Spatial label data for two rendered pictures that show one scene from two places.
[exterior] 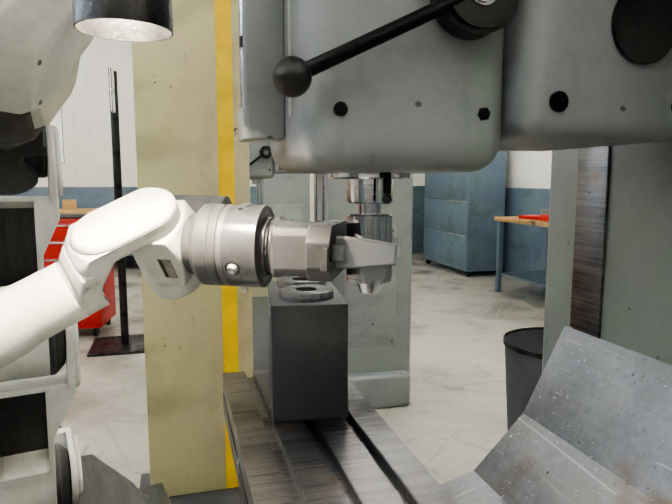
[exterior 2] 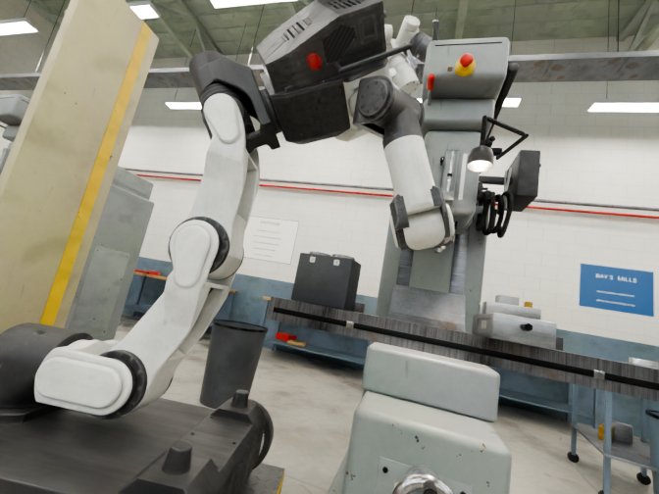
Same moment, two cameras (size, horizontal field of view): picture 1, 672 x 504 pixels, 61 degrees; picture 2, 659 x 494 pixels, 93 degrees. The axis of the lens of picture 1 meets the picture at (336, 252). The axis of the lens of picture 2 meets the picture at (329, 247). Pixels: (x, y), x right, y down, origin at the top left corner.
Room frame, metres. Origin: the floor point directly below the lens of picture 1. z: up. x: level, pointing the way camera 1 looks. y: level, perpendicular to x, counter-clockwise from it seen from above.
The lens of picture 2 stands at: (0.34, 1.10, 0.93)
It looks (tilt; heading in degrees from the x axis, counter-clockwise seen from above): 10 degrees up; 302
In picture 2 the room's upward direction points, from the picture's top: 11 degrees clockwise
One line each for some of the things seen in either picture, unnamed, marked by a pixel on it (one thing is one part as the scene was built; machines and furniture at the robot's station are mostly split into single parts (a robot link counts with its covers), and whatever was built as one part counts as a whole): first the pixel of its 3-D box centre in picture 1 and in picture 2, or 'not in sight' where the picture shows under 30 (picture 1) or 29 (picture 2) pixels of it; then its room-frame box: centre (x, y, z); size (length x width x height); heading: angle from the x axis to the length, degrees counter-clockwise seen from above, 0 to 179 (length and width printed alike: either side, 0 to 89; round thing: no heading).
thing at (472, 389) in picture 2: not in sight; (424, 368); (0.59, -0.03, 0.79); 0.50 x 0.35 x 0.12; 105
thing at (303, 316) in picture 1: (304, 340); (327, 279); (0.97, 0.06, 1.03); 0.22 x 0.12 x 0.20; 8
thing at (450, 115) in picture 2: not in sight; (451, 135); (0.60, -0.08, 1.68); 0.34 x 0.24 x 0.10; 105
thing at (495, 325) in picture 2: not in sight; (507, 322); (0.36, -0.07, 0.98); 0.35 x 0.15 x 0.11; 103
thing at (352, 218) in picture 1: (369, 218); not in sight; (0.59, -0.03, 1.26); 0.05 x 0.05 x 0.01
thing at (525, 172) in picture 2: not in sight; (522, 182); (0.35, -0.41, 1.62); 0.20 x 0.09 x 0.21; 105
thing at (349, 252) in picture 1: (364, 253); not in sight; (0.56, -0.03, 1.23); 0.06 x 0.02 x 0.03; 80
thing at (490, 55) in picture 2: not in sight; (456, 102); (0.59, -0.05, 1.81); 0.47 x 0.26 x 0.16; 105
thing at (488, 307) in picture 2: not in sight; (510, 312); (0.35, -0.04, 1.02); 0.15 x 0.06 x 0.04; 13
